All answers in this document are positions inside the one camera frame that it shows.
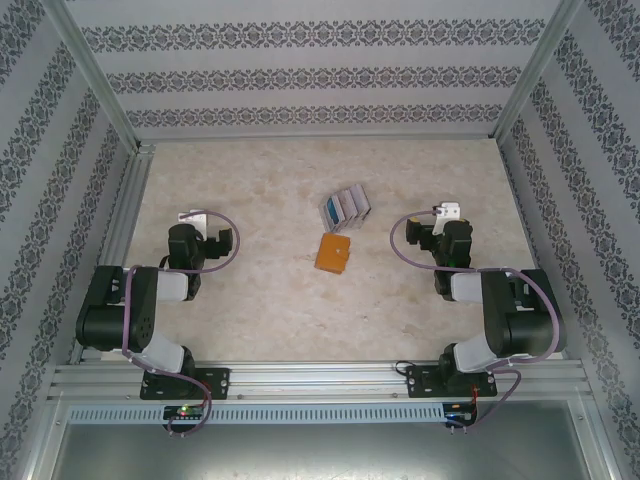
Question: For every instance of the aluminium side rail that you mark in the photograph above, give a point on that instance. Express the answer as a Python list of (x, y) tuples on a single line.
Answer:
[(127, 200)]

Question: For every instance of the left black mount plate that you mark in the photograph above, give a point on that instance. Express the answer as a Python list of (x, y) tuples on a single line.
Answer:
[(217, 382)]

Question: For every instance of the clear plastic card box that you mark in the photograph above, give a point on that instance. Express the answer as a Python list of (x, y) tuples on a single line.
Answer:
[(350, 222)]

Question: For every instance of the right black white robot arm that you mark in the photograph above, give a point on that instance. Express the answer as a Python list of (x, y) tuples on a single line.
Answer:
[(525, 325)]

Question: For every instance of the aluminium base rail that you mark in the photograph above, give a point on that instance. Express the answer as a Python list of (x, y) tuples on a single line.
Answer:
[(320, 380)]

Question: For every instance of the thick credit card stack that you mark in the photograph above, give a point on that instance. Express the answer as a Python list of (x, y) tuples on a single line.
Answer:
[(349, 202)]

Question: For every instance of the orange leather card holder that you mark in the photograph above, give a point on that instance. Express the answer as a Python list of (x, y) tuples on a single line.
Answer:
[(332, 255)]

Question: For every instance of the right black mount plate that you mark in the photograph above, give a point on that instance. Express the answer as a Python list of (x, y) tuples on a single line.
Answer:
[(425, 382)]

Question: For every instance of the blue faced credit card stack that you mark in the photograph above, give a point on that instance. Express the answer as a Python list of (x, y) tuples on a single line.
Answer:
[(334, 210)]

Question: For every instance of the grey metal sheet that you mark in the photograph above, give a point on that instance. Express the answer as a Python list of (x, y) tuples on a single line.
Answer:
[(320, 450)]

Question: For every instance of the aluminium frame post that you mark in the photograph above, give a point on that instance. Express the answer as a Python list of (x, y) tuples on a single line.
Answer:
[(532, 75), (98, 75)]

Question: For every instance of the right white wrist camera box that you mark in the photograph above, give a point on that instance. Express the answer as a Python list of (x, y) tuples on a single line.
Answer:
[(447, 210)]

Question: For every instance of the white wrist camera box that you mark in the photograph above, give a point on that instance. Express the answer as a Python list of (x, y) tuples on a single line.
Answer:
[(195, 220), (447, 210)]

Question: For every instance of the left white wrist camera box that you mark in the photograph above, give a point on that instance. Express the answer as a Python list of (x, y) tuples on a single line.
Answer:
[(195, 220)]

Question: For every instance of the left aluminium frame post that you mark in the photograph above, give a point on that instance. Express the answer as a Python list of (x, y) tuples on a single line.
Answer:
[(98, 75)]

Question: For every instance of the right aluminium frame post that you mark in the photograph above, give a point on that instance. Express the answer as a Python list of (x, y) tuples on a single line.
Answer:
[(532, 75)]

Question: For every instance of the black mount plate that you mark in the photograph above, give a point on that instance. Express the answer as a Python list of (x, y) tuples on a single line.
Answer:
[(425, 382), (217, 382)]

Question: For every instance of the thin credit card stack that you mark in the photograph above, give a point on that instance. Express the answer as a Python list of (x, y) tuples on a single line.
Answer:
[(361, 196)]

